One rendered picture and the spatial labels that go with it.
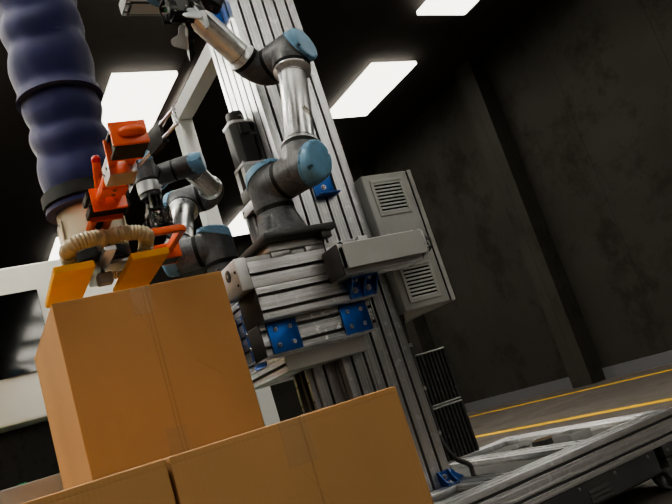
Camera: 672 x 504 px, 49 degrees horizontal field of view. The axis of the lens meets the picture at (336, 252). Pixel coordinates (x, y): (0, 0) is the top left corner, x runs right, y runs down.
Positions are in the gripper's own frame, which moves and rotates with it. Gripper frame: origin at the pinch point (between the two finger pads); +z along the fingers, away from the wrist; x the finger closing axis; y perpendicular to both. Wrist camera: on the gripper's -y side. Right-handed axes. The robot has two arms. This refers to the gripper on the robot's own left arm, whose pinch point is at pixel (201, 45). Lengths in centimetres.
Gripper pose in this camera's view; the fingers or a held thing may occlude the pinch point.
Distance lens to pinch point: 200.3
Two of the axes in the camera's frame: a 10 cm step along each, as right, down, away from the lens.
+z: 3.0, 9.3, -2.0
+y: -8.5, 1.6, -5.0
